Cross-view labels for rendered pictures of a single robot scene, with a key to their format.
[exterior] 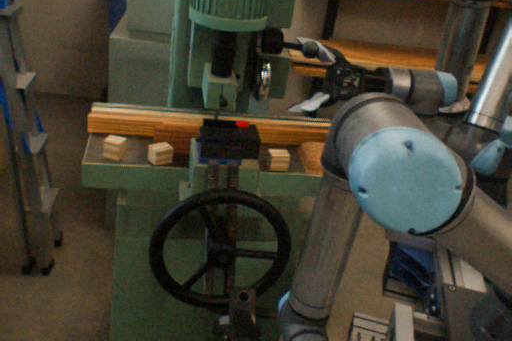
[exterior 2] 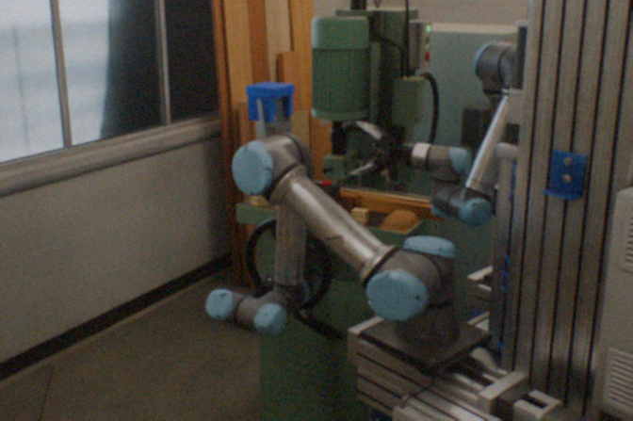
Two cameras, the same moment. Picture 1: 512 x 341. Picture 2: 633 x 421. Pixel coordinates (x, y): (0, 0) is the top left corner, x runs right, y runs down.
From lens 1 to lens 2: 1.41 m
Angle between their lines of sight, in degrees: 37
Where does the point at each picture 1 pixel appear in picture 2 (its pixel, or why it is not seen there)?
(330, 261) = (282, 242)
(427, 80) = (439, 153)
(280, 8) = (404, 109)
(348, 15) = not seen: outside the picture
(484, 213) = (299, 191)
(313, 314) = (280, 281)
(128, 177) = (261, 218)
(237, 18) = (330, 110)
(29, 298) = not seen: hidden behind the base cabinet
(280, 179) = not seen: hidden behind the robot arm
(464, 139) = (458, 197)
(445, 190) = (260, 170)
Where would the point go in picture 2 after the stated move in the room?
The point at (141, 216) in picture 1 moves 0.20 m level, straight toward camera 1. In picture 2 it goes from (270, 249) to (236, 269)
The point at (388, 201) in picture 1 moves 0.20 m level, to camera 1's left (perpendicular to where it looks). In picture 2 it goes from (240, 176) to (181, 162)
